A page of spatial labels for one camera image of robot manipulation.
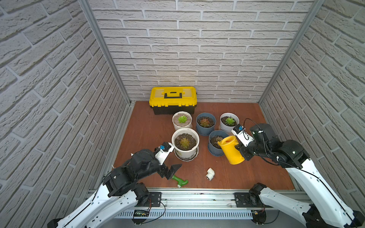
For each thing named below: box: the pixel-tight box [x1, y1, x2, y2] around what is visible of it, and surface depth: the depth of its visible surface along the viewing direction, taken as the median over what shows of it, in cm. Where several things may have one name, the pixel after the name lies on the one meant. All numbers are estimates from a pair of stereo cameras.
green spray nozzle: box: [172, 174, 189, 188], surface depth 81 cm
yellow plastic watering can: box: [217, 135, 245, 165], surface depth 70 cm
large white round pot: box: [171, 127, 200, 162], surface depth 87 cm
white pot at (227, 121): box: [218, 112, 240, 133], surface depth 98 cm
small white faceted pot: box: [172, 111, 193, 131], surface depth 96 cm
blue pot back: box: [195, 112, 217, 136], surface depth 97 cm
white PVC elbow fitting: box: [205, 167, 216, 181], surface depth 82 cm
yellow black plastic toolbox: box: [148, 85, 198, 115], surface depth 102 cm
